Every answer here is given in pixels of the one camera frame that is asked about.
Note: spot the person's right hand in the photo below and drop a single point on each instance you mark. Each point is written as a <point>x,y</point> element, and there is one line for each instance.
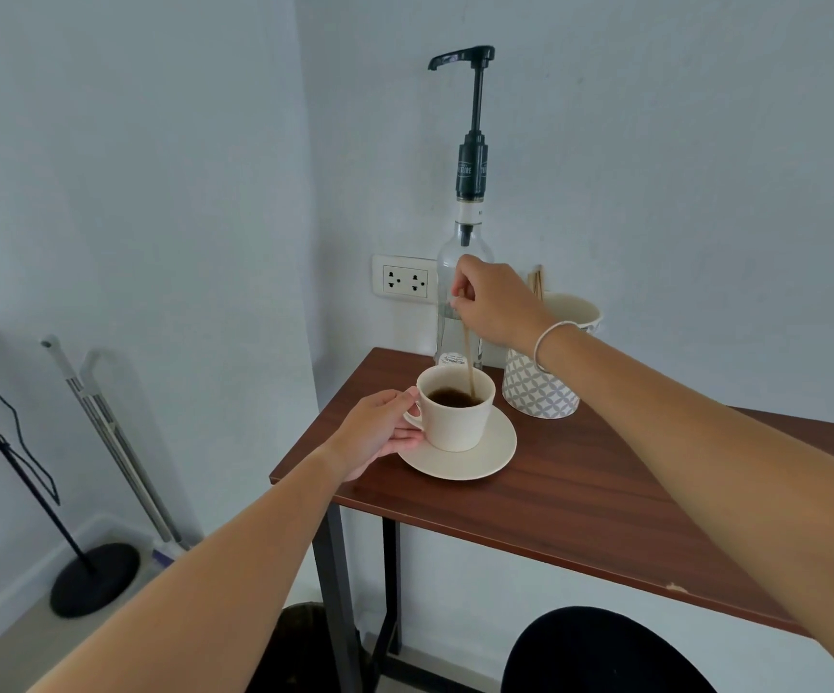
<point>503,303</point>

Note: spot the person's left hand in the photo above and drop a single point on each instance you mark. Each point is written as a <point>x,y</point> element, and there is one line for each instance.
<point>370,432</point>

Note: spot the person's left thumb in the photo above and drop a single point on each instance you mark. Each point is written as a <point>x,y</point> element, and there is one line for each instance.
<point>401,398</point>

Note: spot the person's right fingers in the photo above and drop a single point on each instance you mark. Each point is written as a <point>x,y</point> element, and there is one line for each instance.
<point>466,281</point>

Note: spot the white ceramic coffee cup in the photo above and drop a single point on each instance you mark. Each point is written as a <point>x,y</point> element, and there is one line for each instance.
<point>456,425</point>

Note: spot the wooden stir stick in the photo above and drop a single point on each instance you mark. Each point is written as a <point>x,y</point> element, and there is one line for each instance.
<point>468,357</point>

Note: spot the person's left forearm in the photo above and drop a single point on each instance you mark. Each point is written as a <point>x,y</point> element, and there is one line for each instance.
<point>229,570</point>

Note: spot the person's right forearm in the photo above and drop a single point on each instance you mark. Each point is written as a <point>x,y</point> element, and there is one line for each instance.
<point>713,461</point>

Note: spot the dark coffee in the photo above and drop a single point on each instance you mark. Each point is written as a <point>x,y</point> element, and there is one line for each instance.
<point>453,399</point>

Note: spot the bundle of wooden sticks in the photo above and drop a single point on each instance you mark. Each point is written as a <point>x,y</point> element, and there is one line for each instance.
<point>536,281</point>

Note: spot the white ceramic saucer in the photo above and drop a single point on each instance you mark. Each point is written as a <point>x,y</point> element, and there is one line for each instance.
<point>489,458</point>

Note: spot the glass bottle with black pump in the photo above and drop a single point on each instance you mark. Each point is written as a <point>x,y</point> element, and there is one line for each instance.
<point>471,173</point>

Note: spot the white grey patterned cup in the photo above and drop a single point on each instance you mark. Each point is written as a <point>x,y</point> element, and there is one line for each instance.
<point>536,389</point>

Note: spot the wooden table with black legs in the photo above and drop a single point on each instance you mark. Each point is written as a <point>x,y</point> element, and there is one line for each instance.
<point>575,497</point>

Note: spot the dark waste bin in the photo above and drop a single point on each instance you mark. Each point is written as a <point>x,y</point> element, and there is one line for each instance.
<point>294,653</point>

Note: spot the black round stool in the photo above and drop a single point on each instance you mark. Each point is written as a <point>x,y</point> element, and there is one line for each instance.
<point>604,653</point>

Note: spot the black stand with round base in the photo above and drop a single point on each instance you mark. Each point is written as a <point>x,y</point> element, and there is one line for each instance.
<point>95,581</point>

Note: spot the white wall power socket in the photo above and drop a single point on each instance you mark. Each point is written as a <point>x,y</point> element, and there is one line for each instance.
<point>404,279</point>

